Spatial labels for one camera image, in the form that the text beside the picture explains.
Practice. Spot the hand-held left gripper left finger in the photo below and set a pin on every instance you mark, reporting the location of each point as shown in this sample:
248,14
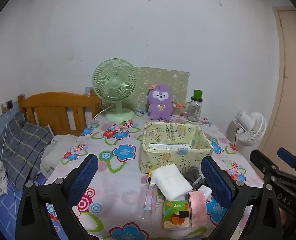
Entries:
86,177

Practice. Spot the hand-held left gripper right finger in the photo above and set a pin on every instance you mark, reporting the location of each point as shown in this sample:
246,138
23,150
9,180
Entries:
216,182

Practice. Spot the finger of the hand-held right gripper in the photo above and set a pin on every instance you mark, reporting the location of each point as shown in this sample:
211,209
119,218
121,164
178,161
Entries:
288,155
262,158

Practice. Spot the pink packet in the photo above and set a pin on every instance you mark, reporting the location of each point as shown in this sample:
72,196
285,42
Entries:
198,207

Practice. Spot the green cartoon tissue packet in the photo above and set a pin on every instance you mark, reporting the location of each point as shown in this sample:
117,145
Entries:
175,217

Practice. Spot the yellow cartoon print box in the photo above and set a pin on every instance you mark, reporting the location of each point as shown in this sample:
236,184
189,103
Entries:
168,157

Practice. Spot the clear plastic packet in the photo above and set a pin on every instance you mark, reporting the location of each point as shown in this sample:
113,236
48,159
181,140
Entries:
146,200

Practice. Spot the yellow cartoon tissue packet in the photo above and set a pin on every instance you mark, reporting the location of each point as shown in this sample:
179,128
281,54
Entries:
151,178

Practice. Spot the small white cotton pad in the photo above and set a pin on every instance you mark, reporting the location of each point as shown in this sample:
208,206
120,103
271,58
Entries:
206,191

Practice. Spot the floral tablecloth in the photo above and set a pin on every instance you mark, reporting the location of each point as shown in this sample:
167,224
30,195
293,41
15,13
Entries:
117,187

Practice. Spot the white standing fan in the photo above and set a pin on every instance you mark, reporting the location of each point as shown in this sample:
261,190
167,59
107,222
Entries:
250,125

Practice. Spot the white gauze pack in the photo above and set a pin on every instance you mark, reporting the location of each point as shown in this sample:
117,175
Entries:
171,182

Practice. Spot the white flat packet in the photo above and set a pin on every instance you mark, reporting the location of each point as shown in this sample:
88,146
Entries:
170,145

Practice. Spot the grey plaid pillow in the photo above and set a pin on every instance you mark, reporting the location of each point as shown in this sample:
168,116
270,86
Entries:
22,145

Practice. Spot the beige door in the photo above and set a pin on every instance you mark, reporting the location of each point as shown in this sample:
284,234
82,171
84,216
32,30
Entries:
293,80

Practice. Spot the glass mug jar green lid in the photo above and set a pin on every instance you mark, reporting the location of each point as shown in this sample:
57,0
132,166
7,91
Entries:
195,110

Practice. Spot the cotton swab jar orange lid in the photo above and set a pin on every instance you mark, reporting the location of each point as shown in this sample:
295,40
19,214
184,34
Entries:
176,111

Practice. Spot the wooden bed headboard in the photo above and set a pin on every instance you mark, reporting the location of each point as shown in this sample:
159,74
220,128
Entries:
50,102

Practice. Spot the blue checked bed sheet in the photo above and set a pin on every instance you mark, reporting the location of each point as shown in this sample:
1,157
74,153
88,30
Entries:
2,215

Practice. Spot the purple plush toy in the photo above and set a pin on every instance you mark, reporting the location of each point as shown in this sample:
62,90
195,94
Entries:
160,107

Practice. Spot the green desk fan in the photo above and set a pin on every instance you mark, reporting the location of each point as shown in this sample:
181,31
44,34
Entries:
114,82

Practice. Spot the green patterned board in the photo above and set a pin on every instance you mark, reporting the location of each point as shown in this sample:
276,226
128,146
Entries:
168,80

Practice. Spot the wall socket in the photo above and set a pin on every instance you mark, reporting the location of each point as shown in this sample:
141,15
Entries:
9,105

